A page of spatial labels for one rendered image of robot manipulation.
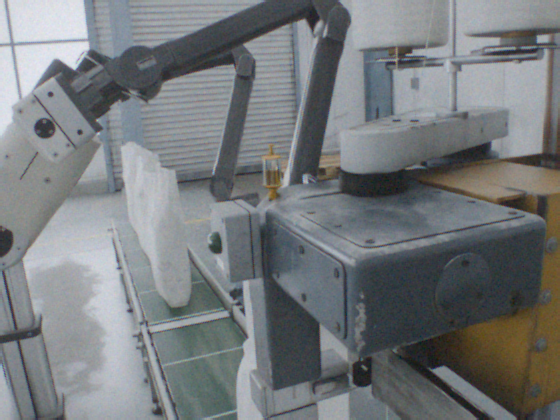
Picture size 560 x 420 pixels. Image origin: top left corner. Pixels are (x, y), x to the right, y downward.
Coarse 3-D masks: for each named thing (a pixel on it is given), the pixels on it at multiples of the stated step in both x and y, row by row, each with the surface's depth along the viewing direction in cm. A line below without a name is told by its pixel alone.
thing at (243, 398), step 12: (252, 324) 114; (252, 336) 130; (324, 336) 94; (252, 348) 126; (324, 348) 95; (336, 348) 92; (252, 360) 121; (240, 372) 124; (240, 384) 122; (240, 396) 124; (336, 396) 95; (348, 396) 92; (240, 408) 125; (252, 408) 113; (324, 408) 99; (336, 408) 96; (348, 408) 92
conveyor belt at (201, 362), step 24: (168, 336) 228; (192, 336) 227; (216, 336) 226; (240, 336) 224; (168, 360) 207; (192, 360) 206; (216, 360) 205; (240, 360) 204; (192, 384) 189; (216, 384) 188; (192, 408) 174; (216, 408) 173
